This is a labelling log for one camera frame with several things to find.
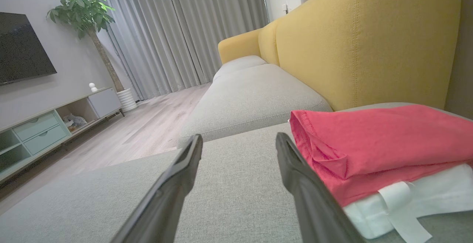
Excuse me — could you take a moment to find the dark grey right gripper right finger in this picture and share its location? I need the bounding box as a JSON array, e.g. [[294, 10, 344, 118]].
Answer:
[[276, 132, 366, 243]]

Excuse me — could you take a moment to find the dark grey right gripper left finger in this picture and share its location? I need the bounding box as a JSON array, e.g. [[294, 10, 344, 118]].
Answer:
[[111, 134, 204, 243]]

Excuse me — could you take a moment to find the red and white garment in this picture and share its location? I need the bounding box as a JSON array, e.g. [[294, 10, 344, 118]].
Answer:
[[288, 104, 473, 243]]

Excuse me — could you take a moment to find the grey sofa seat cushion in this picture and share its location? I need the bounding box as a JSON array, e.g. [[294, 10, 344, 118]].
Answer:
[[212, 55, 268, 82], [177, 64, 333, 149]]

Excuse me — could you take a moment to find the grey plush toy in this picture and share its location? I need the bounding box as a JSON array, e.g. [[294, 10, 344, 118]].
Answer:
[[62, 113, 88, 130]]

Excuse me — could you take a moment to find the mint and grey tv cabinet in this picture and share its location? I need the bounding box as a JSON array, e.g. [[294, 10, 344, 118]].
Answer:
[[0, 86, 125, 184]]

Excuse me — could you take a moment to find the grey pleated curtain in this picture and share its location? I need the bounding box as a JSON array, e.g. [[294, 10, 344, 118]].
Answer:
[[97, 0, 269, 101]]

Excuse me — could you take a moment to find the large yellow sofa backrest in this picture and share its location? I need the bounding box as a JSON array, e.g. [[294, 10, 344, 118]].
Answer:
[[275, 0, 462, 112]]

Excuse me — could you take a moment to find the green indoor tree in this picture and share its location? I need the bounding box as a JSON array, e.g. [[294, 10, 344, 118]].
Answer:
[[46, 0, 125, 93]]

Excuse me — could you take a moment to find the black wall television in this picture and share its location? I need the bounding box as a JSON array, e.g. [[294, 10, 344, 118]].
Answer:
[[0, 12, 58, 86]]

